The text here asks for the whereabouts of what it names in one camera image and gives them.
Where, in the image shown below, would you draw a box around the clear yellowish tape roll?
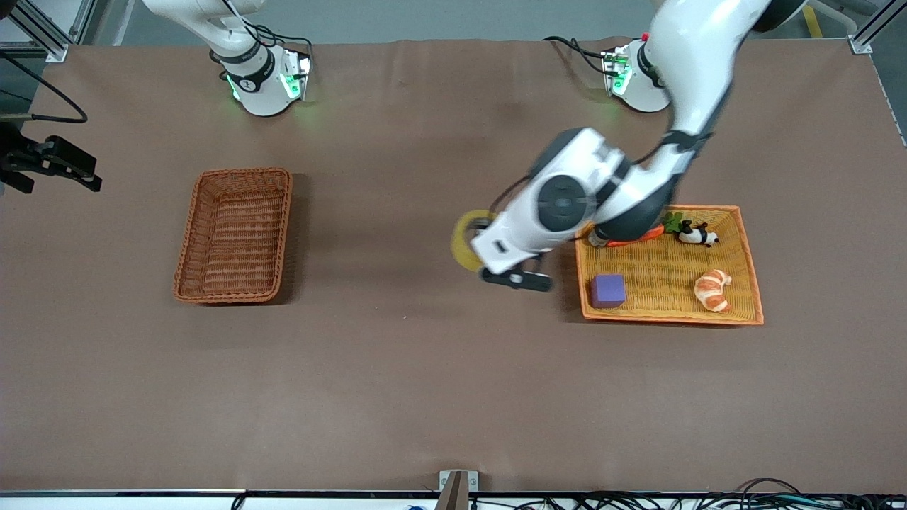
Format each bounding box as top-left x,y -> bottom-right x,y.
451,210 -> 498,273

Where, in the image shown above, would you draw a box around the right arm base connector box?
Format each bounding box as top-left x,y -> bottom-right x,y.
280,48 -> 313,101

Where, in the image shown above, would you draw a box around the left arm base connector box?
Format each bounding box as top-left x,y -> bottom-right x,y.
602,45 -> 633,98

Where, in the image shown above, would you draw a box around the brown wicker basket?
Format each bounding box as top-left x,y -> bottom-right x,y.
174,167 -> 293,305

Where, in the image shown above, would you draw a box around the orange wicker basket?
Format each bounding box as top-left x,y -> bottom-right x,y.
573,204 -> 765,327

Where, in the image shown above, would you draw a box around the purple cube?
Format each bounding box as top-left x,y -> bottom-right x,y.
590,274 -> 627,310

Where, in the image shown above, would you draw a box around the orange toy carrot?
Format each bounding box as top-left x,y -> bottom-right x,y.
607,211 -> 685,249

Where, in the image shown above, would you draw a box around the brown table cloth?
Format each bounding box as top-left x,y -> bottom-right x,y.
0,37 -> 907,494

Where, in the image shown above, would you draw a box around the black white panda toy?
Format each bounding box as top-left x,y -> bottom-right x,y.
678,221 -> 720,247

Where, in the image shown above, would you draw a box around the toy croissant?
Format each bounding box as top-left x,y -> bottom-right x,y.
694,268 -> 733,313

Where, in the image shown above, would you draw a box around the white stand legs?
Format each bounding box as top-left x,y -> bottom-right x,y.
806,0 -> 862,35

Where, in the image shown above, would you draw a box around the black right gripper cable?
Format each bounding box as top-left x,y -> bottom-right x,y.
0,50 -> 89,123

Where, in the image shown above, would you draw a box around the aluminium frame post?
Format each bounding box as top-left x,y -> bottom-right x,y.
0,0 -> 96,63
849,0 -> 907,55

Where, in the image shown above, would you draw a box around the black left arm base cable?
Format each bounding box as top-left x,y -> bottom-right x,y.
543,35 -> 610,75

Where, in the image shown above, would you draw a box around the black arm base cable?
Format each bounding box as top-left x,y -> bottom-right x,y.
225,0 -> 315,61
543,35 -> 610,75

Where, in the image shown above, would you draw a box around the black right arm base cable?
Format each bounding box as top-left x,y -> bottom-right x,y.
225,0 -> 315,61

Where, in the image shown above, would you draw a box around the metal table edge bracket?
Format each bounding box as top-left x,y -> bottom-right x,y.
438,470 -> 480,510

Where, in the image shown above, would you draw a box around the black cable bundle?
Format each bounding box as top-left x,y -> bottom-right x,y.
468,477 -> 907,510

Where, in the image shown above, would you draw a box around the white table edge rail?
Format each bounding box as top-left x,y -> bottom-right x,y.
0,489 -> 907,510

